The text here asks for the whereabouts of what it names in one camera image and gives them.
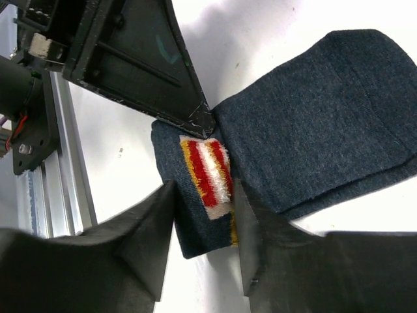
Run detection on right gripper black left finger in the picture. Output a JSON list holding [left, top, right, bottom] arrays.
[[1, 181, 176, 312]]

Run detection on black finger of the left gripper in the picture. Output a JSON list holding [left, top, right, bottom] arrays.
[[63, 1, 215, 137]]

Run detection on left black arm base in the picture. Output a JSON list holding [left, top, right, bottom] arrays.
[[10, 72, 59, 175]]

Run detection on navy cartoon sock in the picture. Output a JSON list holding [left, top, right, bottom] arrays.
[[151, 29, 416, 259]]

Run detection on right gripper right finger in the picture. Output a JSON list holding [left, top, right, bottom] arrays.
[[234, 180, 416, 312]]

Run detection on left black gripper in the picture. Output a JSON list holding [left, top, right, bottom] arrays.
[[12, 1, 94, 72]]

